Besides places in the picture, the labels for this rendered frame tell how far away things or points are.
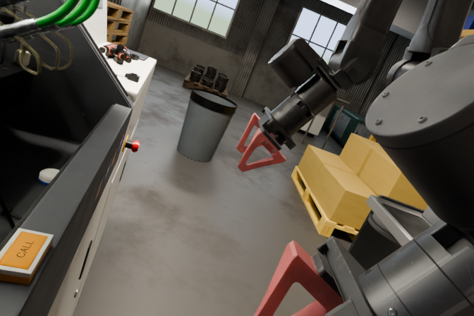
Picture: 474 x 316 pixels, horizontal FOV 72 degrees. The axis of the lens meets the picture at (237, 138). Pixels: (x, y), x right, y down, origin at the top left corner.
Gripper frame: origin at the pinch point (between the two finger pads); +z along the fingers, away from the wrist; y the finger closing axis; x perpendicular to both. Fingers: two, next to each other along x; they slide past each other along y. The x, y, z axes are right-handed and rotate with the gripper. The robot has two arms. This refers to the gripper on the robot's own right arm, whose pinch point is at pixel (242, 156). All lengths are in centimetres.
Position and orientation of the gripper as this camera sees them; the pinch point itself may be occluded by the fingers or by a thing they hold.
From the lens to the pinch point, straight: 60.2
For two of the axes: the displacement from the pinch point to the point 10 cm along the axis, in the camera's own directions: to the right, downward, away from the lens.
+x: 6.7, 7.1, 2.3
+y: 0.1, 2.9, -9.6
